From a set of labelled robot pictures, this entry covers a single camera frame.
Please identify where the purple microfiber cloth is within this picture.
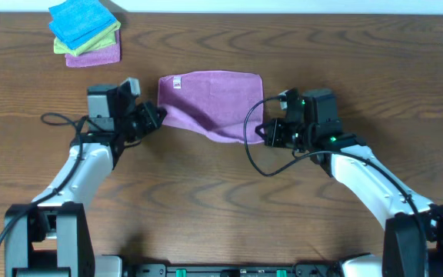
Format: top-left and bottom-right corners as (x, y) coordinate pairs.
(158, 71), (264, 144)

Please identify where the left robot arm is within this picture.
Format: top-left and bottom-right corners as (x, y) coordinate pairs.
(0, 78), (166, 276)

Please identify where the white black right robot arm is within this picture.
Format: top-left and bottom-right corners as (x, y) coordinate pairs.
(255, 88), (443, 276)

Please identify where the white cloth label tag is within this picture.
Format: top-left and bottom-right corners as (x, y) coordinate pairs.
(172, 76), (182, 89)

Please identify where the folded purple cloth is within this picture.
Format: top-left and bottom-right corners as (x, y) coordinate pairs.
(65, 30), (122, 68)

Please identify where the folded green cloth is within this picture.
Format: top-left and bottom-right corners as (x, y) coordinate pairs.
(53, 21), (121, 57)

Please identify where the folded blue cloth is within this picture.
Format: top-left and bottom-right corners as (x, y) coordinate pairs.
(48, 0), (121, 51)

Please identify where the black right camera cable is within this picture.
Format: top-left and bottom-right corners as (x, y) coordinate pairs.
(243, 95), (430, 277)

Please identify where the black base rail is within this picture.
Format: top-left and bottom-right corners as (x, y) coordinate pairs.
(122, 262), (344, 277)

